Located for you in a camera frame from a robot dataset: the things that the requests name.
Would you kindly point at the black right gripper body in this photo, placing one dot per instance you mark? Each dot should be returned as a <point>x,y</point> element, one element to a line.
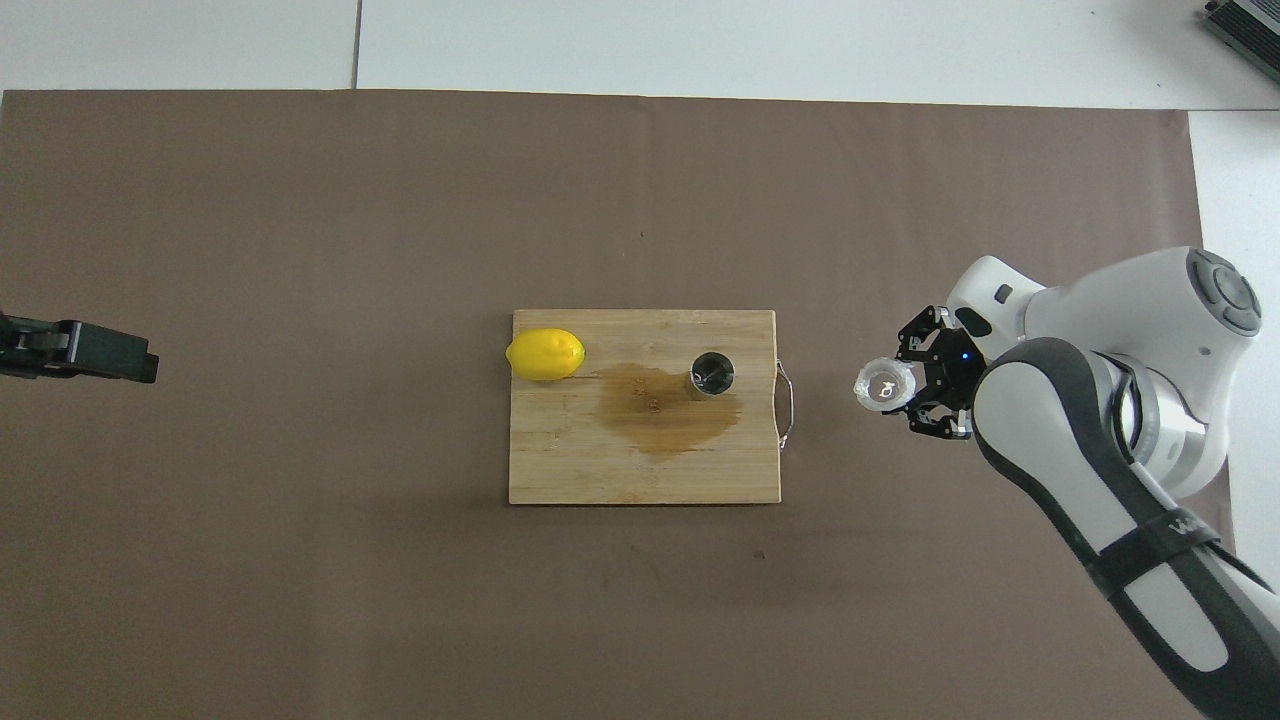
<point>955,372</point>

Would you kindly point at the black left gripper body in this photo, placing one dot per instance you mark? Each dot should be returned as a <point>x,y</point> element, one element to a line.
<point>30,348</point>

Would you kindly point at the small white ribbed cup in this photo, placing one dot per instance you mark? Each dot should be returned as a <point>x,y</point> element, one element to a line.
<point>885,385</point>

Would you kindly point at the steel jigger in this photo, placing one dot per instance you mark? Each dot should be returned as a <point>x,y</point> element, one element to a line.
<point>710,372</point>

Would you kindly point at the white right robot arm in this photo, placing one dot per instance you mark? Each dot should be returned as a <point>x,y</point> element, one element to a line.
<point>1150,320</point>

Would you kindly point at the brown paper table mat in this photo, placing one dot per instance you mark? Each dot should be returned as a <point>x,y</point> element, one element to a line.
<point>300,250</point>

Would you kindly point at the wooden cutting board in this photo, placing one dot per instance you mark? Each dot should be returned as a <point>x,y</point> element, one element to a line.
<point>650,470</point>

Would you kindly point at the yellow lemon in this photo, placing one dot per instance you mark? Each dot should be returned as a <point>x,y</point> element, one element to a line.
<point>545,355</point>

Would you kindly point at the grey ribbed metal box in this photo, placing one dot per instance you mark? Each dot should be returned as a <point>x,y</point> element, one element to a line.
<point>1250,20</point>

